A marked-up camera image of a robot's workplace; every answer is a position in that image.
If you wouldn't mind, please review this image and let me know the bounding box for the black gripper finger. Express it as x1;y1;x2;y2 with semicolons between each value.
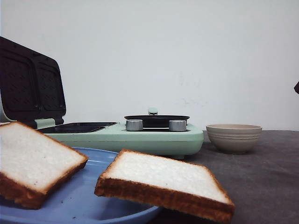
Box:
294;82;299;94

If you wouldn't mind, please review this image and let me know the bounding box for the beige ceramic bowl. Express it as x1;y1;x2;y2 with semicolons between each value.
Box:
206;124;262;154

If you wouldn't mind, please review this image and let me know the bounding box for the white bread slice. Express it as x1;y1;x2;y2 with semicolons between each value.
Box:
0;122;88;210
94;149;235;224

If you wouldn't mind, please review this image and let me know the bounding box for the breakfast maker hinged lid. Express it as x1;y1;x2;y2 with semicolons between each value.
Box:
0;37;66;128

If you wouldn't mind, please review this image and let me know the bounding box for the mint green breakfast maker base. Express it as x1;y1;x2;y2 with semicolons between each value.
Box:
37;119;204;159

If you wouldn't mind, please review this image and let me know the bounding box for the right silver control knob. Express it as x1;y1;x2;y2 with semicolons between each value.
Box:
169;120;187;132

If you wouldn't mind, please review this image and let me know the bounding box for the silver control knob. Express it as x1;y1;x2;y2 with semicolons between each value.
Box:
169;120;187;132
125;119;143;131

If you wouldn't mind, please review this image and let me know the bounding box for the black round frying pan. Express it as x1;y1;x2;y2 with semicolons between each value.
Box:
124;107;190;128

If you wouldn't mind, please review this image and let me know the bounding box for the left silver control knob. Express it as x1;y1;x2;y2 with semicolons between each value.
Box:
125;119;143;131

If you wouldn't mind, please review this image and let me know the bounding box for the blue plastic plate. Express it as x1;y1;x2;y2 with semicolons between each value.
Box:
0;148;162;224

